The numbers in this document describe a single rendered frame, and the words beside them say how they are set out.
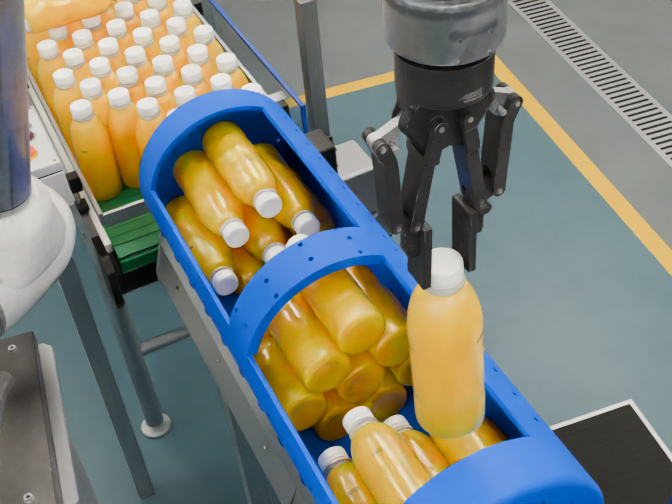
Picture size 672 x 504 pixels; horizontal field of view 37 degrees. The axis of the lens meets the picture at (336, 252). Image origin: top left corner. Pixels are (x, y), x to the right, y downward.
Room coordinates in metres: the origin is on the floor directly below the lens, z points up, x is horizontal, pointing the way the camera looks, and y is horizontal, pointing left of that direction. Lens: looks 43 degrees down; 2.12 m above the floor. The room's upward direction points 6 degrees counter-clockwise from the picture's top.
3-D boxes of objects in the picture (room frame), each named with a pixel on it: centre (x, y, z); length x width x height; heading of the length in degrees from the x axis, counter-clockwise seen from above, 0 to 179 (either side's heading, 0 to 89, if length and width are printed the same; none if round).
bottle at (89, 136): (1.57, 0.44, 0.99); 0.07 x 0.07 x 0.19
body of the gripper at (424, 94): (0.64, -0.09, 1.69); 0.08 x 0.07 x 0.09; 111
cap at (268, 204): (1.17, 0.09, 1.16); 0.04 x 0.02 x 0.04; 112
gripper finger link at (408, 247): (0.62, -0.06, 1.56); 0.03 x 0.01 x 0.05; 111
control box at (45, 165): (1.49, 0.54, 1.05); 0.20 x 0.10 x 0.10; 22
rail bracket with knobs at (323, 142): (1.52, 0.03, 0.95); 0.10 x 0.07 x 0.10; 112
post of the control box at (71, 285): (1.49, 0.54, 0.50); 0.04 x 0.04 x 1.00; 22
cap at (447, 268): (0.64, -0.09, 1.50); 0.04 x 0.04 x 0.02
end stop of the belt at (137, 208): (1.48, 0.23, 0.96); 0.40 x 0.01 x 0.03; 112
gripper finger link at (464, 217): (0.65, -0.11, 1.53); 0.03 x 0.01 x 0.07; 21
